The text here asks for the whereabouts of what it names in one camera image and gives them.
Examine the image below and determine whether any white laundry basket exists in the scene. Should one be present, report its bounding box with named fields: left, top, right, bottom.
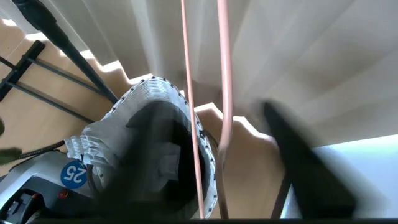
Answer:
left=108, top=76, right=218, bottom=219

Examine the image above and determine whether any white curtain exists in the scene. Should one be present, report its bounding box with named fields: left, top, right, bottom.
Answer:
left=0, top=0, right=398, bottom=147

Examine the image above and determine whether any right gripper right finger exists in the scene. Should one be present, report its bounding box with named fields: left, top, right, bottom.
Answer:
left=262, top=101, right=357, bottom=218

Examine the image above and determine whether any black clothes rack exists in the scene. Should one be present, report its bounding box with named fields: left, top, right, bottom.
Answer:
left=0, top=0, right=119, bottom=124

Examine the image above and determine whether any pink clothes hanger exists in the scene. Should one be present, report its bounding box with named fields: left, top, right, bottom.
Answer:
left=180, top=0, right=234, bottom=220

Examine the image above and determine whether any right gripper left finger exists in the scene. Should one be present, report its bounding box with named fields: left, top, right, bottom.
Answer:
left=93, top=101, right=193, bottom=218

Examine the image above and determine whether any black cable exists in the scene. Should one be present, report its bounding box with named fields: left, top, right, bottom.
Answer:
left=9, top=139, right=66, bottom=164

